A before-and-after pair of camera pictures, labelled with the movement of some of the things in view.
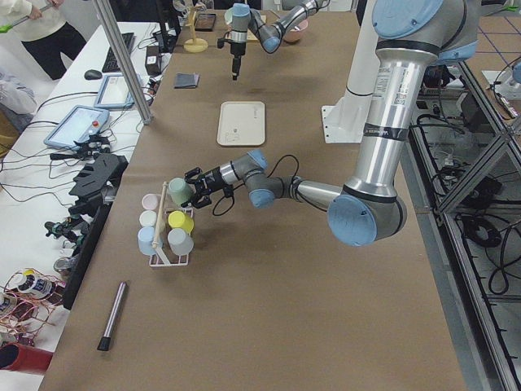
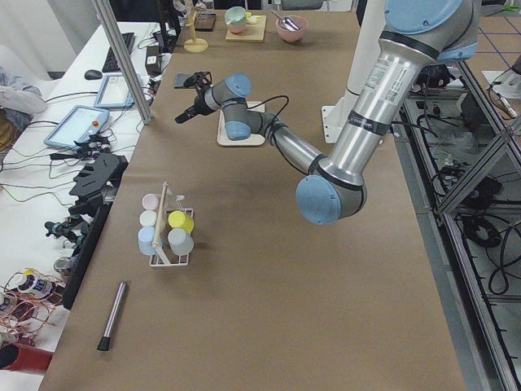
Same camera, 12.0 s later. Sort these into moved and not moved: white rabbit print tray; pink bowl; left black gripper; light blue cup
Moved: left black gripper
Not moved: light blue cup; white rabbit print tray; pink bowl
